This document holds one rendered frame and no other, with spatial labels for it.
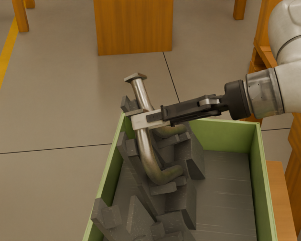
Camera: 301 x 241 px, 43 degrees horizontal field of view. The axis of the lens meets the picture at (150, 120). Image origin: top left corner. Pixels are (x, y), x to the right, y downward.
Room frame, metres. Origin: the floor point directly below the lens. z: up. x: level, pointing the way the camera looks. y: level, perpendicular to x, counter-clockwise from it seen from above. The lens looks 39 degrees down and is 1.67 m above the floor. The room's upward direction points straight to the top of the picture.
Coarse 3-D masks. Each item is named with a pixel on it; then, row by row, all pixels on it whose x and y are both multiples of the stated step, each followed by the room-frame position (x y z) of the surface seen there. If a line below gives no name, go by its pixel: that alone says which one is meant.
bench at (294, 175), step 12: (264, 48) 1.49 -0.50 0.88; (252, 60) 1.58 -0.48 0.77; (264, 60) 1.43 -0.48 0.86; (252, 72) 1.54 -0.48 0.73; (240, 120) 1.58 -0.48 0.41; (252, 120) 1.51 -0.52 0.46; (288, 168) 0.98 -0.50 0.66; (300, 168) 0.91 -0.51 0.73; (288, 180) 0.96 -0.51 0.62; (300, 180) 0.91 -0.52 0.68; (288, 192) 0.93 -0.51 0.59; (300, 192) 0.91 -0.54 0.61; (300, 204) 0.91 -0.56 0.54; (300, 216) 0.91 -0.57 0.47; (300, 228) 0.91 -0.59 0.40
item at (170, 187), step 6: (162, 168) 0.68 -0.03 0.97; (150, 180) 0.60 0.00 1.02; (174, 180) 0.65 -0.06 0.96; (180, 180) 0.65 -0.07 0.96; (150, 186) 0.59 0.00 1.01; (156, 186) 0.58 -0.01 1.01; (162, 186) 0.58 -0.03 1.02; (168, 186) 0.58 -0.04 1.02; (174, 186) 0.58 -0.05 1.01; (150, 192) 0.58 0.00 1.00; (156, 192) 0.58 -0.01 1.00; (162, 192) 0.57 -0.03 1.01; (168, 192) 0.57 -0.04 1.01
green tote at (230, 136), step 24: (120, 120) 0.89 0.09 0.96; (192, 120) 0.90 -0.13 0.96; (216, 120) 0.89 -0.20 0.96; (216, 144) 0.88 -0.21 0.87; (240, 144) 0.88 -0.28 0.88; (120, 168) 0.82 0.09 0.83; (264, 168) 0.69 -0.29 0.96; (264, 192) 0.62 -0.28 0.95; (264, 216) 0.57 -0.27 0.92; (96, 240) 0.53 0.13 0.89; (264, 240) 0.52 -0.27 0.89
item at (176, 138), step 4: (152, 132) 0.77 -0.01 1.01; (188, 132) 0.84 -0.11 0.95; (156, 136) 0.76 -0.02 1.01; (172, 136) 0.75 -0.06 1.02; (176, 136) 0.75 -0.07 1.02; (180, 136) 0.82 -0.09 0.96; (184, 136) 0.82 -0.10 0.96; (188, 136) 0.83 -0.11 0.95; (156, 140) 0.76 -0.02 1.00; (160, 140) 0.75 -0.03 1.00; (164, 140) 0.75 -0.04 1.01; (168, 140) 0.75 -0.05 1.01; (172, 140) 0.74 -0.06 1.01; (176, 140) 0.74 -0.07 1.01; (180, 140) 0.82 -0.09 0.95; (184, 140) 0.81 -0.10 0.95; (160, 144) 0.75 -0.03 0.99; (164, 144) 0.74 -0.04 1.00; (168, 144) 0.74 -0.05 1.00; (172, 144) 0.81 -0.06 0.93; (160, 148) 0.74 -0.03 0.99
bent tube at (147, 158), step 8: (128, 112) 0.63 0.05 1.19; (136, 112) 0.62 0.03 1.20; (144, 112) 0.63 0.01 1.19; (144, 128) 0.61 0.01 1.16; (136, 136) 0.60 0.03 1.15; (144, 136) 0.59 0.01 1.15; (144, 144) 0.58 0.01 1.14; (144, 152) 0.57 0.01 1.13; (152, 152) 0.58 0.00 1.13; (144, 160) 0.56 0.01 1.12; (152, 160) 0.57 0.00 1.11; (144, 168) 0.56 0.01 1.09; (152, 168) 0.56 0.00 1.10; (168, 168) 0.65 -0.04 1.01; (176, 168) 0.67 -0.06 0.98; (152, 176) 0.55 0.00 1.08; (160, 176) 0.56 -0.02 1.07; (168, 176) 0.59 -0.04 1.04; (176, 176) 0.65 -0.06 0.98; (160, 184) 0.57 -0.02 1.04
